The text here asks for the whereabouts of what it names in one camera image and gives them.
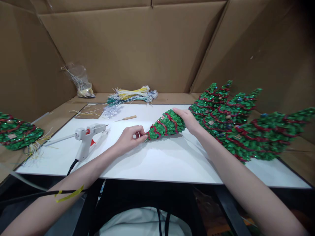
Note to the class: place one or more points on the person's right hand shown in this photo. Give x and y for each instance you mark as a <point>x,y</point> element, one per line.
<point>192,121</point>

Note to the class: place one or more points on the person's left hand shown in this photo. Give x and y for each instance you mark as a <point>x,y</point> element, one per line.
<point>128,139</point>

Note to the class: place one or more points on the person's right fingers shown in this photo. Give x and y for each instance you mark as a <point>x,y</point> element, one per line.
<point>180,111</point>

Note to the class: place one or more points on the small green cone tree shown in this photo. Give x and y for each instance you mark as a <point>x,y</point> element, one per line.
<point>165,125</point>

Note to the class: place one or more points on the green decorated tree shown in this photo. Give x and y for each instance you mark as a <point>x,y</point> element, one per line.
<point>17,135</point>
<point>233,110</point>
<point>268,137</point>
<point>214,98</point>

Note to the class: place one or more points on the white work board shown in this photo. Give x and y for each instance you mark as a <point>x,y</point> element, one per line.
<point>167,162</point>

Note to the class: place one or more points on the bundle of clear bulbs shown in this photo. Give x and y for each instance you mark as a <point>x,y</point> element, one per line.
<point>112,110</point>

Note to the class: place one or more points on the flat brown cardboard piece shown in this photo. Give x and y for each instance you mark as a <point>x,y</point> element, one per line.
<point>89,111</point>

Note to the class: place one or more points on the white hot glue gun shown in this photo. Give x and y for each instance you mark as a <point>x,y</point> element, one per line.
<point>85,137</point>

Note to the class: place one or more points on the clear plastic bag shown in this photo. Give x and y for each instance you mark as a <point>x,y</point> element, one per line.
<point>81,81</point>

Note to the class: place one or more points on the person's body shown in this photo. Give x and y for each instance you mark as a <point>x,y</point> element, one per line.
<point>137,222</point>

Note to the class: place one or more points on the yellow tape strip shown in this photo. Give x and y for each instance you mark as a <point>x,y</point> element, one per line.
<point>71,194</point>

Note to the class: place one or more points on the brown cardboard enclosure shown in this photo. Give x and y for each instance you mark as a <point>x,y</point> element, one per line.
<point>137,44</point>

